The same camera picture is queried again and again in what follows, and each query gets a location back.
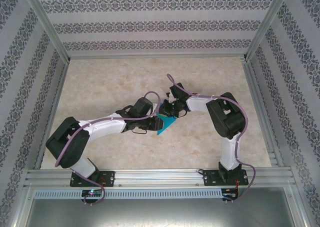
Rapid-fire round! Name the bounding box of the grey frame bar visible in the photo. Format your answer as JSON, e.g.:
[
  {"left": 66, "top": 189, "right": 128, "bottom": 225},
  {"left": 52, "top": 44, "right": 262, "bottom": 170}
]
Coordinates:
[{"left": 67, "top": 53, "right": 248, "bottom": 61}]

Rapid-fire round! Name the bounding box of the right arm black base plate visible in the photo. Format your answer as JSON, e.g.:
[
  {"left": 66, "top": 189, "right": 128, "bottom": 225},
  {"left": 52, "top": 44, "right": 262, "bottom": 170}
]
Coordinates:
[{"left": 202, "top": 169, "right": 250, "bottom": 187}]

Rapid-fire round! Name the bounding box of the aluminium frame post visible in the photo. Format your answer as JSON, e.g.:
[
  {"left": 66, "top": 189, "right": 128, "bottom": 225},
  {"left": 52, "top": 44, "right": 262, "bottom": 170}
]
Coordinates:
[
  {"left": 243, "top": 0, "right": 293, "bottom": 62},
  {"left": 18, "top": 0, "right": 71, "bottom": 63}
]

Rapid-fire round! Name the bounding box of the grey metal sheet panel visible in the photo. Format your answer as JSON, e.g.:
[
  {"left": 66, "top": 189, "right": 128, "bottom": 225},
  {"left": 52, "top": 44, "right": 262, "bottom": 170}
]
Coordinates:
[{"left": 13, "top": 186, "right": 308, "bottom": 227}]

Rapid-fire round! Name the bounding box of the blue square paper sheet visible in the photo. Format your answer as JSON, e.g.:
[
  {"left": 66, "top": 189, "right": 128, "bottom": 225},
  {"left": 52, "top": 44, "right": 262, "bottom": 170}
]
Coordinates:
[{"left": 156, "top": 99, "right": 177, "bottom": 137}]

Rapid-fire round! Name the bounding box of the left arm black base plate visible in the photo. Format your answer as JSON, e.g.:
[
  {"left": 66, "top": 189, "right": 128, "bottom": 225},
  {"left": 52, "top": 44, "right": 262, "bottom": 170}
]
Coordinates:
[{"left": 69, "top": 170, "right": 116, "bottom": 188}]

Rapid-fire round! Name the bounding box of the aluminium side rail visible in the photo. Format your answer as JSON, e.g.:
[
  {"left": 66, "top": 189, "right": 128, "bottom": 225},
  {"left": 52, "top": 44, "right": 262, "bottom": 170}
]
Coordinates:
[
  {"left": 241, "top": 59, "right": 286, "bottom": 168},
  {"left": 33, "top": 61, "right": 70, "bottom": 170}
]

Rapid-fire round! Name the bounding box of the slotted grey cable duct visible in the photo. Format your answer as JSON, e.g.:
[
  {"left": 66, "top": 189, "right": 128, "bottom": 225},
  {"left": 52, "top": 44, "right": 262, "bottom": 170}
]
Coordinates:
[{"left": 33, "top": 188, "right": 224, "bottom": 199}]

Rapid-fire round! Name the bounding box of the aluminium mounting rail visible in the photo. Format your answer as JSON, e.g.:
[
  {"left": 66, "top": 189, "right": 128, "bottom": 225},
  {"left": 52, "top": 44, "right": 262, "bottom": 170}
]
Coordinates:
[{"left": 23, "top": 167, "right": 298, "bottom": 188}]

